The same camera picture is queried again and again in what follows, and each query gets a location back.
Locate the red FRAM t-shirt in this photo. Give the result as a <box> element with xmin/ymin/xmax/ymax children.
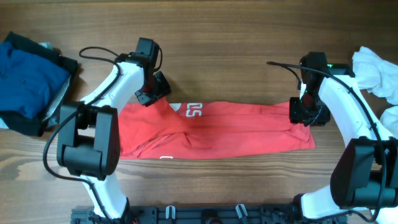
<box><xmin>119</xmin><ymin>98</ymin><xmax>315</xmax><ymax>159</ymax></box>

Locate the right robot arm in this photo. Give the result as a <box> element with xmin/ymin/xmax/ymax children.
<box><xmin>289</xmin><ymin>52</ymin><xmax>397</xmax><ymax>223</ymax></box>

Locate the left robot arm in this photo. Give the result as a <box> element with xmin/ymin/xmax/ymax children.
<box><xmin>54</xmin><ymin>38</ymin><xmax>170</xmax><ymax>223</ymax></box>

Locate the white t-shirt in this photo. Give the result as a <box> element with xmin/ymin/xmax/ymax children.
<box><xmin>352</xmin><ymin>46</ymin><xmax>397</xmax><ymax>138</ymax></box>

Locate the grey folded garment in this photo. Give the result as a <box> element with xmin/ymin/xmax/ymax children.
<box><xmin>40</xmin><ymin>42</ymin><xmax>76</xmax><ymax>131</ymax></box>

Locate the blue folded shirt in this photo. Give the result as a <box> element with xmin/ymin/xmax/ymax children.
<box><xmin>1</xmin><ymin>42</ymin><xmax>69</xmax><ymax>118</ymax></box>

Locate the black folded garment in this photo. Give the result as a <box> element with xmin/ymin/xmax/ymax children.
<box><xmin>1</xmin><ymin>32</ymin><xmax>78</xmax><ymax>137</ymax></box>

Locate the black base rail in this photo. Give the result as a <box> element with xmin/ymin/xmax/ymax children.
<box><xmin>70</xmin><ymin>203</ymin><xmax>312</xmax><ymax>224</ymax></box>

